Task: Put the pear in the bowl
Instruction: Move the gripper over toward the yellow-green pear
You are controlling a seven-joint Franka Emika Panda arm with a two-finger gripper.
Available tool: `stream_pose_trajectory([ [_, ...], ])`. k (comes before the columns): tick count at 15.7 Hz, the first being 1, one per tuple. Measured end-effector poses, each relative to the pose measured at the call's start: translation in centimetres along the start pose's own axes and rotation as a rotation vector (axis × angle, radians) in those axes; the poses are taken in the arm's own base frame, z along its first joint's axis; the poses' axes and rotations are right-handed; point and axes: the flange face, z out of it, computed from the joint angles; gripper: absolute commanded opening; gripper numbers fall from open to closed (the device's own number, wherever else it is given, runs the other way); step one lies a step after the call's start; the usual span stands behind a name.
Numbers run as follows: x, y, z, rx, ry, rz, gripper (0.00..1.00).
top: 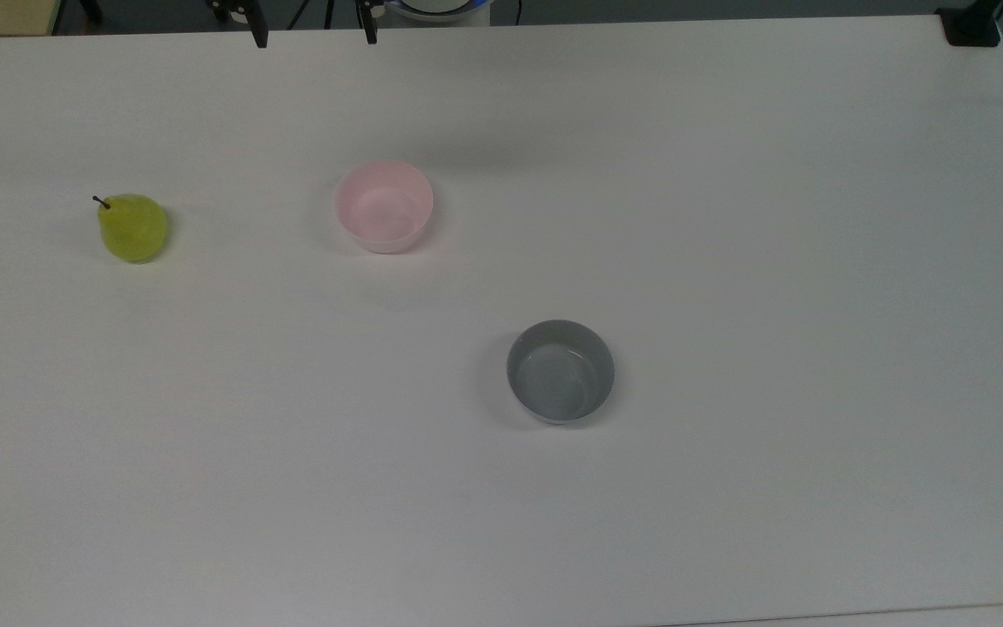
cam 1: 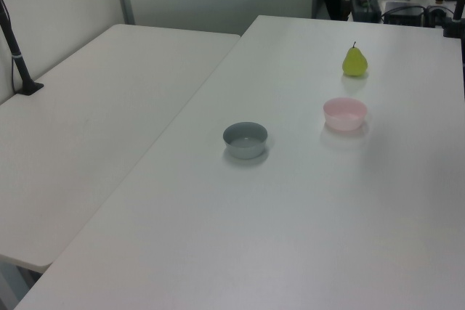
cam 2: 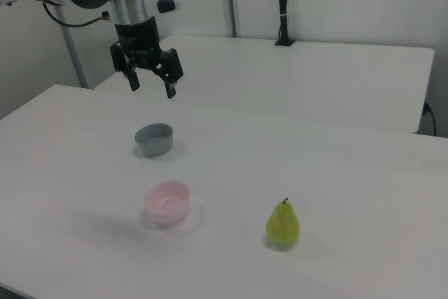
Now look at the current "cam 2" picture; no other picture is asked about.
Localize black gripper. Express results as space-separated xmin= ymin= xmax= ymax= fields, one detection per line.
xmin=110 ymin=17 xmax=185 ymax=99

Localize green pear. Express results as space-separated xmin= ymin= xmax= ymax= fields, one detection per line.
xmin=265 ymin=197 xmax=300 ymax=248

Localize grey bowl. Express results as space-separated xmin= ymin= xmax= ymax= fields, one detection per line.
xmin=134 ymin=123 xmax=175 ymax=158

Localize pink bowl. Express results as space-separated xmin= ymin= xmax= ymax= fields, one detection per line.
xmin=143 ymin=180 xmax=193 ymax=225

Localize white side table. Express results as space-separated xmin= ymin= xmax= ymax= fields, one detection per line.
xmin=94 ymin=34 xmax=435 ymax=134

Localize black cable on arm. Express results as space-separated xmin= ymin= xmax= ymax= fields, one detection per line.
xmin=41 ymin=0 xmax=111 ymax=29

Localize black power cable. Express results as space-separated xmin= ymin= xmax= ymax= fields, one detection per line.
xmin=421 ymin=101 xmax=438 ymax=136

